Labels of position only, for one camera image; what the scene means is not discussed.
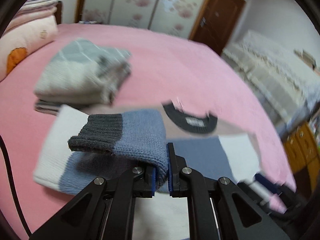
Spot colour-block knit sweater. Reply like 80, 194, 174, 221
32, 100, 262, 240

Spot wooden drawer desk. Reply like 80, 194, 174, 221
283, 122, 319, 199

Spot folded striped garment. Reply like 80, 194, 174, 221
34, 100, 74, 115

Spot cloth-covered furniture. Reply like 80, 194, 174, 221
221, 30, 319, 137

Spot folded grey patterned sweater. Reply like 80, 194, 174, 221
34, 38, 131, 105

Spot pink bed blanket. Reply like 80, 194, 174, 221
1, 24, 296, 230

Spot pink cartoon pillow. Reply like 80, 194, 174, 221
1, 15, 58, 80

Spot brown wooden door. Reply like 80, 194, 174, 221
189, 0, 246, 55

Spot floral sliding wardrobe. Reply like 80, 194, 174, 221
75, 0, 205, 38

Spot stack of folded quilts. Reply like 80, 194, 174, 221
4, 0, 58, 33

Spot black cable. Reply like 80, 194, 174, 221
0, 134, 33, 238

